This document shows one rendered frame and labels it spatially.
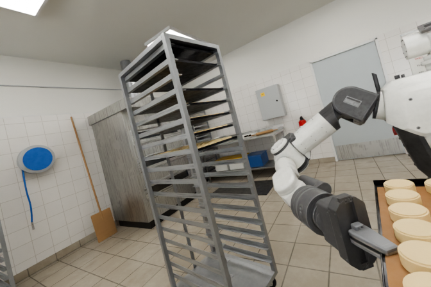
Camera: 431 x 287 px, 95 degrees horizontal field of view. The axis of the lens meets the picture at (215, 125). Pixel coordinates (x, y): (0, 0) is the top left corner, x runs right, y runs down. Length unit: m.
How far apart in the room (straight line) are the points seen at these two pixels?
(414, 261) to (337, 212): 0.10
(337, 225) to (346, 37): 4.37
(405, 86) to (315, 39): 4.02
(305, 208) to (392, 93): 0.43
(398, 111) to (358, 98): 0.11
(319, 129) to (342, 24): 4.03
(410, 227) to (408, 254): 0.06
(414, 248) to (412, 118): 0.42
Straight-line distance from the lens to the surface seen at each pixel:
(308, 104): 4.57
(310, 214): 0.49
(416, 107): 0.74
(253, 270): 1.83
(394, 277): 0.37
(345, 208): 0.42
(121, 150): 3.47
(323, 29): 4.74
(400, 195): 0.53
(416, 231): 0.42
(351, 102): 0.78
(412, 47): 0.80
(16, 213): 3.83
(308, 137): 0.79
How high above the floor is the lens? 1.22
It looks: 1 degrees up
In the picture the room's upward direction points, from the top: 14 degrees counter-clockwise
